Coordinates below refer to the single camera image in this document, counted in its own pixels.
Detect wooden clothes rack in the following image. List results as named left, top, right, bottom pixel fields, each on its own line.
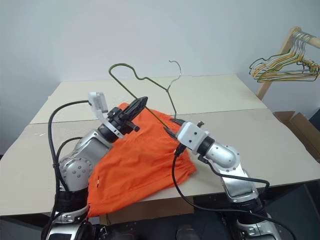
left=255, top=26, right=320, bottom=101

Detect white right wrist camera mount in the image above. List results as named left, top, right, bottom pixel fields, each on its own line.
left=176, top=120, right=210, bottom=151

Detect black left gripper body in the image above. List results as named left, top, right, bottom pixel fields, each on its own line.
left=107, top=106, right=141, bottom=136

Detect bundle of wire hangers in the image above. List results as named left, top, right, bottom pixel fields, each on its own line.
left=250, top=32, right=320, bottom=82

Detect dark rounded shape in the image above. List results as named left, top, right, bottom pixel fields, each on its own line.
left=175, top=223, right=196, bottom=240

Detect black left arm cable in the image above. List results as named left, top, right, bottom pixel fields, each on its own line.
left=41, top=99, right=91, bottom=240

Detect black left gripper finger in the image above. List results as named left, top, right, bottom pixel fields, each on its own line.
left=124, top=99, right=149, bottom=121
left=125, top=96, right=149, bottom=112

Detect brown cardboard box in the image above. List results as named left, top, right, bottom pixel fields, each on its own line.
left=272, top=110, right=320, bottom=164

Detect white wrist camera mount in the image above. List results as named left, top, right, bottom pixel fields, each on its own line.
left=176, top=120, right=210, bottom=151
left=87, top=91, right=125, bottom=140

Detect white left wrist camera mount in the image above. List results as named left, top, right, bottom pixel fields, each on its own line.
left=87, top=91, right=125, bottom=140

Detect orange shorts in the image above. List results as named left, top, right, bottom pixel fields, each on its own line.
left=86, top=101, right=198, bottom=219

